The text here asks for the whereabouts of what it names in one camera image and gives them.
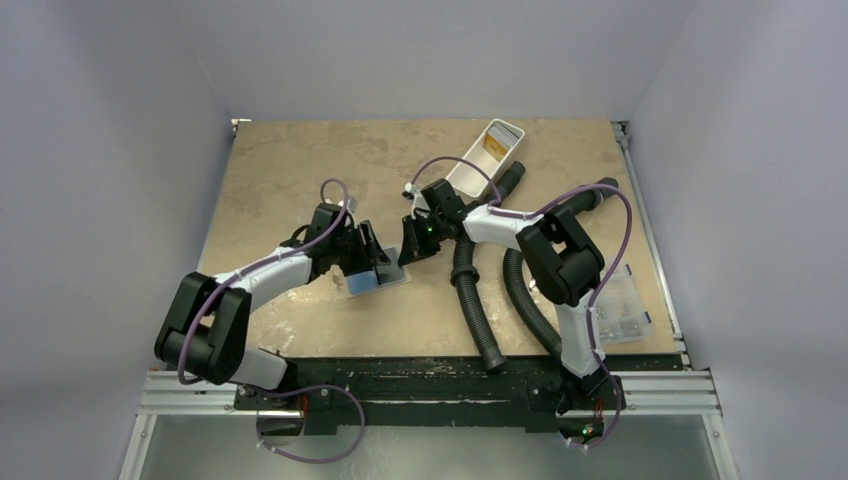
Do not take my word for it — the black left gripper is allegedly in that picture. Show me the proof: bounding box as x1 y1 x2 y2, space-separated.
329 221 388 276

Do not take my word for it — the beige leather card holder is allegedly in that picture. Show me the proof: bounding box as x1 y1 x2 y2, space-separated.
345 246 411 297

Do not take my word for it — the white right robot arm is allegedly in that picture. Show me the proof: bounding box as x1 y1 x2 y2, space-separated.
399 178 633 410

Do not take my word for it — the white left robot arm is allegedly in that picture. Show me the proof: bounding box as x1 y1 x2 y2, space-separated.
154 203 392 409

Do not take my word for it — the white plastic card bin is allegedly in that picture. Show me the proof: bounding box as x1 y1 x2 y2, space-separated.
446 118 526 199

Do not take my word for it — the stack of cards in bin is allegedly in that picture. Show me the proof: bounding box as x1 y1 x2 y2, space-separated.
483 123 519 161

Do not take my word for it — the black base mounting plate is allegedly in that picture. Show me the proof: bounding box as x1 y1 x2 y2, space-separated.
234 354 617 435

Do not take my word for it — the clear plastic screw organizer box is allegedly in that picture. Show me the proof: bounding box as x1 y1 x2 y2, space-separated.
594 264 653 346

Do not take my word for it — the black corrugated hose left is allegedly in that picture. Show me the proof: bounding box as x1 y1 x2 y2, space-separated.
450 160 527 374

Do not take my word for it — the black corrugated hose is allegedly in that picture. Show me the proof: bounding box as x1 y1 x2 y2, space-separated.
450 160 527 374
502 176 620 359

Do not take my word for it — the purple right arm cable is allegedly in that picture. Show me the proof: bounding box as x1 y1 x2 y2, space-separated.
405 156 634 452

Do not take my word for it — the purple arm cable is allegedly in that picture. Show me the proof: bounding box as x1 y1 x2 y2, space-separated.
176 178 351 387
405 156 634 452

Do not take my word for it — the black corrugated hose right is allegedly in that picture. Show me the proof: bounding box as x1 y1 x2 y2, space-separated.
502 176 620 359

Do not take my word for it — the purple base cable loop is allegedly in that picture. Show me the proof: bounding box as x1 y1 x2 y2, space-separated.
254 380 368 465

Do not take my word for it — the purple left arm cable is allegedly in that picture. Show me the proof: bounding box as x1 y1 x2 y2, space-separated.
176 178 351 387

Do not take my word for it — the aluminium frame rail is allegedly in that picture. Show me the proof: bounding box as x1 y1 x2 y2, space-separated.
610 120 723 419

